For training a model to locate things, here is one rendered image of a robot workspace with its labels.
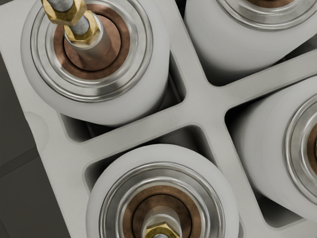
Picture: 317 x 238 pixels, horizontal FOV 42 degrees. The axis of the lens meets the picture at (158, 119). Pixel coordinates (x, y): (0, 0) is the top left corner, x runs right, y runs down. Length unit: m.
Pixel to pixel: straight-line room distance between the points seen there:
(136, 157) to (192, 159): 0.03
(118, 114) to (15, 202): 0.30
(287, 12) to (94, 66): 0.12
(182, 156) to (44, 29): 0.11
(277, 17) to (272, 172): 0.09
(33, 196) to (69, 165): 0.20
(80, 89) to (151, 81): 0.04
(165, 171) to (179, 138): 0.19
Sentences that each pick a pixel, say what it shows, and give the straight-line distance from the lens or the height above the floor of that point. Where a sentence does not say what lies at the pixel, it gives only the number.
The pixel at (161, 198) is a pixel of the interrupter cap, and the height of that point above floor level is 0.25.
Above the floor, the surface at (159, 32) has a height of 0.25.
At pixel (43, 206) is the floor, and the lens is 0.53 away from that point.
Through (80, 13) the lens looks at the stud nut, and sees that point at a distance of 0.19.
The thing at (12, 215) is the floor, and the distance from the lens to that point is 0.54.
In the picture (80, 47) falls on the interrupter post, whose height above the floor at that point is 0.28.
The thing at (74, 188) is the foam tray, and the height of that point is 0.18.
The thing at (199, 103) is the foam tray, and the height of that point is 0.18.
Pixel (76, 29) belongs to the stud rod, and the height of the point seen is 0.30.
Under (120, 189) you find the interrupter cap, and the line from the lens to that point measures 0.25.
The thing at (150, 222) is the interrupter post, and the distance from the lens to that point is 0.23.
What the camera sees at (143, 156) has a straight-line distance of 0.25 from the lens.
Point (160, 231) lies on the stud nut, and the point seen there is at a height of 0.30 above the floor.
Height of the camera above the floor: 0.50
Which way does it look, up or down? 87 degrees down
